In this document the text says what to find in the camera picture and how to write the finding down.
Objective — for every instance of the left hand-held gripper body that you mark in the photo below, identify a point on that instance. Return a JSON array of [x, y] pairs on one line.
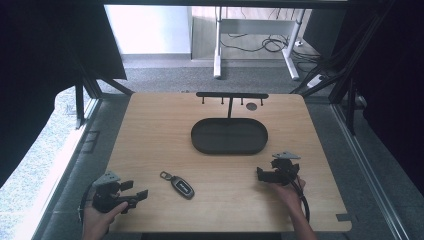
[[106, 197]]

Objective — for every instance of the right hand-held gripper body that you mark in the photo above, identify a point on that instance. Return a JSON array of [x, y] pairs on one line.
[[284, 168]]

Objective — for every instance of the black car key fob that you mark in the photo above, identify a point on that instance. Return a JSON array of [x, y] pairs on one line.
[[181, 188]]

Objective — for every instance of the black key stand with tray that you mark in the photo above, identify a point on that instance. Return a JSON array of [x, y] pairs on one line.
[[229, 136]]

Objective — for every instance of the person's left hand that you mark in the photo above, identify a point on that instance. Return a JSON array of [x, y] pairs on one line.
[[96, 223]]

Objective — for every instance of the person's right hand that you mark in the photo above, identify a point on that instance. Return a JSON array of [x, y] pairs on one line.
[[288, 196]]

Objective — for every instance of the round grey table grommet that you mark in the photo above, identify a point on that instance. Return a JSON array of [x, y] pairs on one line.
[[251, 106]]

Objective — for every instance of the white power strip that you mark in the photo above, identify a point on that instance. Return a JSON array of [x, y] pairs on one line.
[[315, 81]]

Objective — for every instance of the black metal stand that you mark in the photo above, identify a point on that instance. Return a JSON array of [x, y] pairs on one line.
[[79, 103], [350, 83]]

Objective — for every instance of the black curtain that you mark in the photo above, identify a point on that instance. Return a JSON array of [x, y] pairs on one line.
[[393, 83], [36, 66]]

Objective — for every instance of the white desk frame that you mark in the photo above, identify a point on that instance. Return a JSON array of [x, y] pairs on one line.
[[255, 26]]

